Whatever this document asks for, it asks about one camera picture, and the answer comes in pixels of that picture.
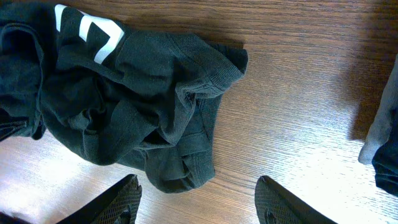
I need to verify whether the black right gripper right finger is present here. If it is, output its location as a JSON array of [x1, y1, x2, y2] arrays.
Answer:
[[254, 175, 335, 224]]

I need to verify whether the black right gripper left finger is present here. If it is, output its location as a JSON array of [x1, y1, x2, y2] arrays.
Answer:
[[59, 174, 142, 224]]

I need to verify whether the dark green t-shirt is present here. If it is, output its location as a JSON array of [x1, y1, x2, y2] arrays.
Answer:
[[1, 2, 248, 193]]

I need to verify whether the navy blue folded garment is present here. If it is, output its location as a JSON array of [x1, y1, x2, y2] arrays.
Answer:
[[372, 110, 397, 197]]

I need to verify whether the grey folded garment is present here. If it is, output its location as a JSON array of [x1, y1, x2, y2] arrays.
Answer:
[[358, 56, 397, 165]]

